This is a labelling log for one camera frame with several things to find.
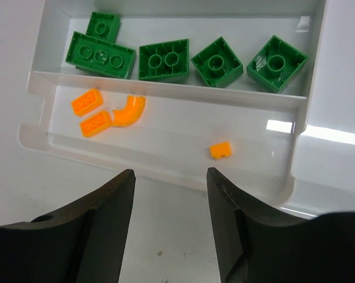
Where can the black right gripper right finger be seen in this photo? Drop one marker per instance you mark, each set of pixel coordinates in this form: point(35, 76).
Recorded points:
point(256, 242)

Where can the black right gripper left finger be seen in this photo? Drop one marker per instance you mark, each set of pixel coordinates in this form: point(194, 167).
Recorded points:
point(82, 241)

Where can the orange lego piece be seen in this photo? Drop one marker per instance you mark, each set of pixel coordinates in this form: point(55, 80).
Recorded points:
point(95, 124)

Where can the orange curved lego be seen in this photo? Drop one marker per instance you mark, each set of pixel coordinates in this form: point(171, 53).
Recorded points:
point(130, 113)

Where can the orange small lego block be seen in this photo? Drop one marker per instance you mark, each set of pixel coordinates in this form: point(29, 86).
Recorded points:
point(87, 102)

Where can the green square lego brick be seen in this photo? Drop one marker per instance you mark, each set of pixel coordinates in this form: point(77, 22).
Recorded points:
point(217, 64)

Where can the green lego plate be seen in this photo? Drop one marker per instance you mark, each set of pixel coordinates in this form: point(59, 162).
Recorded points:
point(100, 56)

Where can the green long lego brick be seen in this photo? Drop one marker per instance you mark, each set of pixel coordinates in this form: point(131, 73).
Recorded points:
point(166, 62)

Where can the white divided sorting tray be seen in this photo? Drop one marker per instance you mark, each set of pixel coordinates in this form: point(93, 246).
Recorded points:
point(171, 141)

